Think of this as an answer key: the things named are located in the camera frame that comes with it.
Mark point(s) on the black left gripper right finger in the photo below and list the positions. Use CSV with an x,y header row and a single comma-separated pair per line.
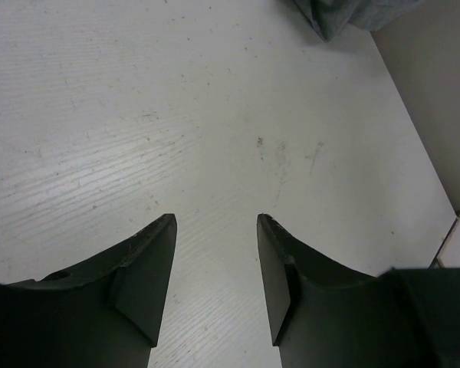
x,y
324,314

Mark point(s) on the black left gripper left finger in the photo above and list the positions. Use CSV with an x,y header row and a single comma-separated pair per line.
x,y
105,311

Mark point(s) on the grey folded tank top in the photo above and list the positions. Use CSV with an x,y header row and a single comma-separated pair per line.
x,y
329,18

